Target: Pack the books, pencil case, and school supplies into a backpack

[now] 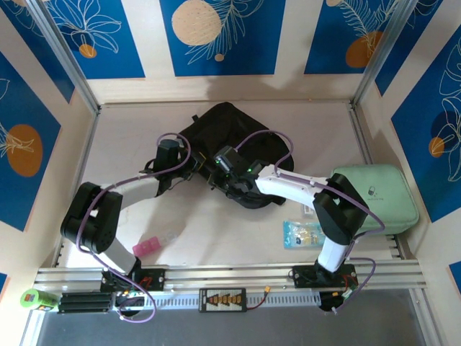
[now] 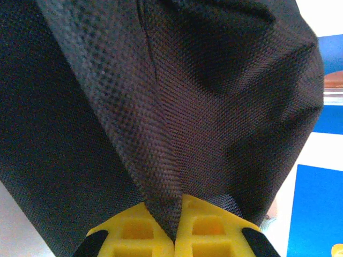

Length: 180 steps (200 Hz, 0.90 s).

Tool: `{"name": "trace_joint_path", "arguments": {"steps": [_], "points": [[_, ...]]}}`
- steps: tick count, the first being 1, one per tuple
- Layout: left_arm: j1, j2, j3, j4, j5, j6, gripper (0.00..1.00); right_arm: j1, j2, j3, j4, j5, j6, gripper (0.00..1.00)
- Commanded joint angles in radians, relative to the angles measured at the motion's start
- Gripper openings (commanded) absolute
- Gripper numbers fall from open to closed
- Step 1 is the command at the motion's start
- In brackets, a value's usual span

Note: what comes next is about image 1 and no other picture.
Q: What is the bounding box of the pink plastic eraser box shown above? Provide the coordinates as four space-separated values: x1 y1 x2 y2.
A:
132 236 162 257

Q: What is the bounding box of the mint green zip case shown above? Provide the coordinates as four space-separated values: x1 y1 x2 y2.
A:
330 164 421 238

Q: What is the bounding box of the aluminium frame post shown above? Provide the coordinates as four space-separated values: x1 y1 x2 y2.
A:
352 0 421 105
27 0 101 115

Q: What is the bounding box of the black ribbed power block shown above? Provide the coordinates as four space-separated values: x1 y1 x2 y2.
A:
57 292 113 314

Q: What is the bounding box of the grey metal plate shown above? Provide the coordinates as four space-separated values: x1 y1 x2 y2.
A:
34 306 428 346

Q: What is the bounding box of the green cylindrical can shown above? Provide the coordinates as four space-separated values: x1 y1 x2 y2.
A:
19 288 61 313

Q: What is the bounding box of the red wire yellow connector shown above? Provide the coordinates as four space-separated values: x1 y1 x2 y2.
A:
246 286 274 311

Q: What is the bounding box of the black fabric backpack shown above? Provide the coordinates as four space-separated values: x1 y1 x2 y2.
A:
143 102 295 210

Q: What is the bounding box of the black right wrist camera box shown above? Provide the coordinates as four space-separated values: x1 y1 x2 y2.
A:
214 146 239 171

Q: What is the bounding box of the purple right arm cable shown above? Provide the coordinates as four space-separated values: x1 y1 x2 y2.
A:
236 128 387 315

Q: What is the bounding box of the black charging board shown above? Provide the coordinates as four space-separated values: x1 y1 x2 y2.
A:
199 288 249 313

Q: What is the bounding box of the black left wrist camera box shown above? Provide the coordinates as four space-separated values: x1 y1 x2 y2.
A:
155 139 180 169

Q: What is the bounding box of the grey slotted cable duct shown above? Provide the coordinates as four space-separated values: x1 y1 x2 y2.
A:
115 290 321 309

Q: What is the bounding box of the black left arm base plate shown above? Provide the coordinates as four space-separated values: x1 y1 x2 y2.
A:
99 267 166 293

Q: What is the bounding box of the aluminium mounting rail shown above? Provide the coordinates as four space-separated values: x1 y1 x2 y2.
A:
34 265 422 290

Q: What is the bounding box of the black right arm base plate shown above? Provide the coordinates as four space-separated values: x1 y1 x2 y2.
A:
292 265 357 289

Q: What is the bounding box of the blue white supplies packet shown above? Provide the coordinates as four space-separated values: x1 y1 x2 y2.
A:
283 220 324 250

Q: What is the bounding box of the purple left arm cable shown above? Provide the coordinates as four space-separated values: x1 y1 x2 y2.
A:
76 132 192 322

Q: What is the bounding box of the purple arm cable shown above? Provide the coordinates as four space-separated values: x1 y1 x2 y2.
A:
76 132 192 322
236 128 387 315

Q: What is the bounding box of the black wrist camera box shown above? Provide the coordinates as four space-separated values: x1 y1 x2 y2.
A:
214 146 239 171
155 139 180 169

